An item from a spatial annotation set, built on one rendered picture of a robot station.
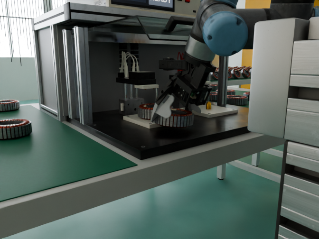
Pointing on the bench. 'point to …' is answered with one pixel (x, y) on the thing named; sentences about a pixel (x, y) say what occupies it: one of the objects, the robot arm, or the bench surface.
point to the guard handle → (178, 22)
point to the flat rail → (126, 38)
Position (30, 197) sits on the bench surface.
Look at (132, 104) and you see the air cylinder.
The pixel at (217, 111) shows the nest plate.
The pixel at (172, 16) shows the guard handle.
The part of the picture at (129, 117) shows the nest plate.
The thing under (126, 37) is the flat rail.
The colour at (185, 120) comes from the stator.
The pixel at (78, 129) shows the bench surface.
